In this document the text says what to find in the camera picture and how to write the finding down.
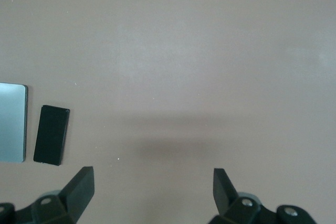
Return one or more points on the black smartphone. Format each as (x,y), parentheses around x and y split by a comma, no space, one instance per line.
(51,134)

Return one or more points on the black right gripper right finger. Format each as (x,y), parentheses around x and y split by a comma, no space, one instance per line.
(223,190)

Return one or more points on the silver closed laptop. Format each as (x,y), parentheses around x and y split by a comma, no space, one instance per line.
(11,121)

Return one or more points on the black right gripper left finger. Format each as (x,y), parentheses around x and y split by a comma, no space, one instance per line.
(76,192)

